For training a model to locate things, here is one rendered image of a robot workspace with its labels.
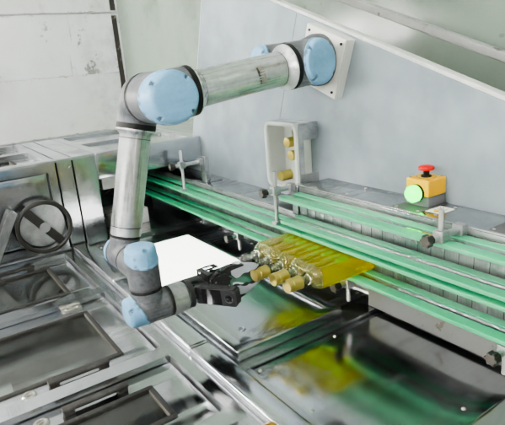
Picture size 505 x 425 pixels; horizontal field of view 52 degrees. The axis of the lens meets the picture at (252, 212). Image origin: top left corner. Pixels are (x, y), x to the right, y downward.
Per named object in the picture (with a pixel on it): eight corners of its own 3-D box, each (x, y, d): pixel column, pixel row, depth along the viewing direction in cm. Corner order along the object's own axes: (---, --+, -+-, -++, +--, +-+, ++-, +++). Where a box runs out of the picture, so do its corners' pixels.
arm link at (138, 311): (129, 302, 116) (135, 336, 119) (174, 287, 122) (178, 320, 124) (117, 292, 123) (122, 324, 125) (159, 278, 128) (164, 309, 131)
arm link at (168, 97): (302, 37, 143) (116, 77, 117) (340, 31, 131) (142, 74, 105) (308, 81, 147) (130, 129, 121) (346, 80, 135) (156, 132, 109)
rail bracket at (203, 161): (217, 181, 226) (169, 192, 214) (213, 143, 221) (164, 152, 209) (222, 183, 222) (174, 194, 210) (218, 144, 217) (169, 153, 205)
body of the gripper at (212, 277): (215, 261, 138) (174, 274, 132) (233, 271, 131) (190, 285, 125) (218, 287, 140) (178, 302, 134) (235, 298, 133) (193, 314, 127)
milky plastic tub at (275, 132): (287, 180, 188) (267, 185, 183) (283, 117, 181) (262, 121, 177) (319, 187, 174) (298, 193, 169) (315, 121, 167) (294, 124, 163)
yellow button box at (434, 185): (424, 197, 139) (405, 203, 135) (425, 169, 137) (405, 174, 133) (447, 201, 133) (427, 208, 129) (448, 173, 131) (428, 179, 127)
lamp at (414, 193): (409, 199, 134) (401, 201, 132) (410, 182, 132) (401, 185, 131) (424, 202, 130) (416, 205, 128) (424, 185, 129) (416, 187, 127)
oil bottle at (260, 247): (307, 243, 165) (251, 261, 154) (306, 226, 163) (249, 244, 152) (319, 247, 160) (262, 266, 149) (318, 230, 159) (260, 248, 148)
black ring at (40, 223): (73, 243, 213) (18, 257, 202) (64, 193, 207) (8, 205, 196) (77, 246, 210) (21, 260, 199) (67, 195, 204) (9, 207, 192)
